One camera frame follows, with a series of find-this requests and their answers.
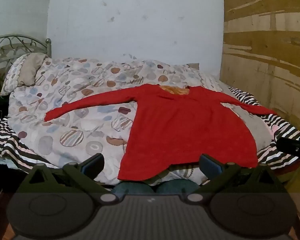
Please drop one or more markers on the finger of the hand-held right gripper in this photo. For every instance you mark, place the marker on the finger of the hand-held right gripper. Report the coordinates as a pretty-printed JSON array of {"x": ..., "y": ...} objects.
[{"x": 292, "y": 146}]

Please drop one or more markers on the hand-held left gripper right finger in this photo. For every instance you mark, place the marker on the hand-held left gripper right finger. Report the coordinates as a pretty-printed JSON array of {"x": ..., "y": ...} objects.
[{"x": 208, "y": 165}]

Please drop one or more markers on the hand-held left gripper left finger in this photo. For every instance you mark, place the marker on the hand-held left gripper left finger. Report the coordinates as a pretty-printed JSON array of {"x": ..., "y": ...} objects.
[{"x": 94, "y": 164}]

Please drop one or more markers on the red long-sleeve shirt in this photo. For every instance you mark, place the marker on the red long-sleeve shirt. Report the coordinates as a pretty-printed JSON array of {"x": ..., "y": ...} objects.
[{"x": 177, "y": 130}]

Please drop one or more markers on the pink cloth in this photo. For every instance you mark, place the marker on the pink cloth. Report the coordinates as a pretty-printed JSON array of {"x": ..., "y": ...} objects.
[{"x": 275, "y": 131}]

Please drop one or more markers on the spotted duvet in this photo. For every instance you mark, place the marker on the spotted duvet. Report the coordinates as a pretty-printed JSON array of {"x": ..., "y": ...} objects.
[{"x": 90, "y": 130}]

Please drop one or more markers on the grey cloth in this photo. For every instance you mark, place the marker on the grey cloth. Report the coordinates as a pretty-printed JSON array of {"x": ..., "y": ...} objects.
[{"x": 255, "y": 130}]

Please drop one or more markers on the striped bed sheet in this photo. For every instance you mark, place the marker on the striped bed sheet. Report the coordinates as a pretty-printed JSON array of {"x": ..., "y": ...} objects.
[{"x": 5, "y": 142}]

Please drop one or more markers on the brown board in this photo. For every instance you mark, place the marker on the brown board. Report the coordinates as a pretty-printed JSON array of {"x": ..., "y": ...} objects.
[{"x": 193, "y": 66}]

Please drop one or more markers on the spotted pillow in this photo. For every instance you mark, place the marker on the spotted pillow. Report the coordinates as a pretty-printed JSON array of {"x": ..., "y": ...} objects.
[{"x": 27, "y": 70}]

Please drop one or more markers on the metal bed headboard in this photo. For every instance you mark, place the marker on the metal bed headboard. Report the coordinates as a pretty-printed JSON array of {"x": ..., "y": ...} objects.
[{"x": 5, "y": 42}]

